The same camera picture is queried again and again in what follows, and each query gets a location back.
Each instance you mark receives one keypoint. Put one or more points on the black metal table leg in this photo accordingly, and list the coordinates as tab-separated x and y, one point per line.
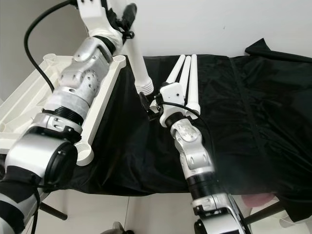
268	212
53	210

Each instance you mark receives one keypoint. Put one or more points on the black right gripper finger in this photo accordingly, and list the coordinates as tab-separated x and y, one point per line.
146	102

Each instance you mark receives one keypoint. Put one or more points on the pink plastic object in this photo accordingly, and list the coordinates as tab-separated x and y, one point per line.
263	200

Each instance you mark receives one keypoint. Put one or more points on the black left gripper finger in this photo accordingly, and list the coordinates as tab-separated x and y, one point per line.
130	14
128	34

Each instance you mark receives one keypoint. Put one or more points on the white plastic children table top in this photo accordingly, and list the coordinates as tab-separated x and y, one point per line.
29	112

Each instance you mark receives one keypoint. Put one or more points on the white plastic table leg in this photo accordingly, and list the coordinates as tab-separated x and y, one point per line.
136	63
175	68
185	68
195	73

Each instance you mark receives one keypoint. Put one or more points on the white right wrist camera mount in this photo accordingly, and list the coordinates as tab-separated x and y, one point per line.
173	92

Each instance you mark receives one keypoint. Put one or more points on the black fabric table cover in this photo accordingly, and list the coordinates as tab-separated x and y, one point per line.
248	146

